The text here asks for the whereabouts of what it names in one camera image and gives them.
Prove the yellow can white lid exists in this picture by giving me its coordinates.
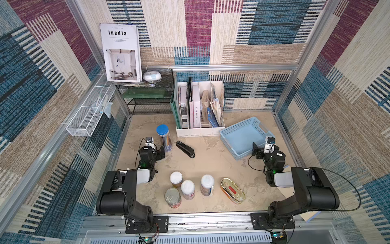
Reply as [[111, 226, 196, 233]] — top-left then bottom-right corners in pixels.
[[170, 171, 183, 188]]

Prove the light blue plastic basket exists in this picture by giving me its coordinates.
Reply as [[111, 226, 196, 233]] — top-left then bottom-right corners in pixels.
[[220, 117, 275, 161]]

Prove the silver round pull-tab can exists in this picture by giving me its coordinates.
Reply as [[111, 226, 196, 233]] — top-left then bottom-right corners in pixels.
[[165, 188, 181, 208]]

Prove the oval gold fish tin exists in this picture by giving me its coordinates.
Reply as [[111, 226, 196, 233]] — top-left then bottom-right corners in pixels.
[[220, 178, 246, 204]]

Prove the pink can white lid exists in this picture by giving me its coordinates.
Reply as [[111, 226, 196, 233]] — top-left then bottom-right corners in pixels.
[[181, 180, 195, 200]]

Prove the colourful can with spoon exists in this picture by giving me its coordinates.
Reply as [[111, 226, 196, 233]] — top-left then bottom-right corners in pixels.
[[201, 174, 214, 196]]

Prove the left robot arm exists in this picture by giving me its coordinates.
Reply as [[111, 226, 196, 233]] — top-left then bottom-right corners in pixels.
[[96, 145, 169, 235]]

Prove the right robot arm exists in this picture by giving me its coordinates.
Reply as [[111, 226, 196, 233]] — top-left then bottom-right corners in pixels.
[[250, 143, 340, 232]]

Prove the blue-lid cylindrical canister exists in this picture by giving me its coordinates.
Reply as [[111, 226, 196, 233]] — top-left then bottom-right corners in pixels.
[[156, 125, 172, 152]]

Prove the beige booklet blue edge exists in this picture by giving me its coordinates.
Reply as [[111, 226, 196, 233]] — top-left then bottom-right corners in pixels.
[[278, 187, 321, 223]]

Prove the black stapler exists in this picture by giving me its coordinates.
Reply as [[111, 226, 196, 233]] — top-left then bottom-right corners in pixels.
[[176, 141, 196, 159]]

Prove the green folder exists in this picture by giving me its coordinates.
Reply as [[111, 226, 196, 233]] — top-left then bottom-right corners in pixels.
[[170, 89, 182, 129]]

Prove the pink book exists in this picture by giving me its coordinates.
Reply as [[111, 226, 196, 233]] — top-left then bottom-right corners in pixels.
[[190, 84, 201, 129]]

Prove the white file organizer box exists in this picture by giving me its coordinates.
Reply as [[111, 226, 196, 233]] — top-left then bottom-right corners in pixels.
[[176, 81, 225, 137]]

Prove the white round device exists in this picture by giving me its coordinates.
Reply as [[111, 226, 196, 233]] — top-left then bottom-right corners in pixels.
[[143, 71, 162, 82]]

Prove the Inedia magazine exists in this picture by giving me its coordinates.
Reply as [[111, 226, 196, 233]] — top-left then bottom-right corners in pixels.
[[100, 23, 142, 83]]

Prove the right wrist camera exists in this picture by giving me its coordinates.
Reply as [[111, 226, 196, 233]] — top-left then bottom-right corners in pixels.
[[264, 136, 276, 154]]

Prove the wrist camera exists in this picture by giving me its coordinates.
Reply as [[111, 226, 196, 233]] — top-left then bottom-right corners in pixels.
[[145, 137, 154, 147], [264, 136, 276, 154]]

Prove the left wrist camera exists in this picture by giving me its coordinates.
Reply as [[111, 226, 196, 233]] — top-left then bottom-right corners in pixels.
[[145, 137, 154, 147]]

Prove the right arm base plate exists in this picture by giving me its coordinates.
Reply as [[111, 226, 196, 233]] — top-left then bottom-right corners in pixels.
[[250, 212, 295, 232]]

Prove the black wire shelf rack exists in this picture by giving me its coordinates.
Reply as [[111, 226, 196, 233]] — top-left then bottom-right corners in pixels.
[[116, 69, 174, 115]]

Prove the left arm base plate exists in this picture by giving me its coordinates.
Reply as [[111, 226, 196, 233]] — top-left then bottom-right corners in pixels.
[[125, 216, 169, 234]]

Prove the white wire basket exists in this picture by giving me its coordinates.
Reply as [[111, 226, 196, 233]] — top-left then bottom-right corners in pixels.
[[66, 85, 116, 137]]

